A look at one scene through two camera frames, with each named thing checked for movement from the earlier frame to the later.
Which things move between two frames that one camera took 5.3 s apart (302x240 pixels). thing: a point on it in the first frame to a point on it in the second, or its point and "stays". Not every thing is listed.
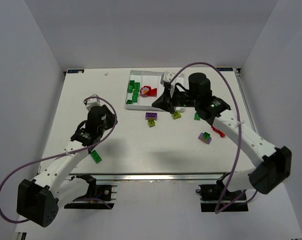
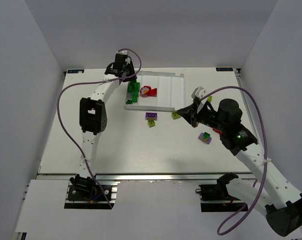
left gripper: (108, 113) to (130, 75)
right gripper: (171, 97) to (195, 116)
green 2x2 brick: (137, 86) stays
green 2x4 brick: (131, 86) stays
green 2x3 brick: (96, 157) to (132, 82)
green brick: (206, 135) stays
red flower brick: (144, 91) stays
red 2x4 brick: (153, 92) stays
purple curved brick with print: (201, 137) stays
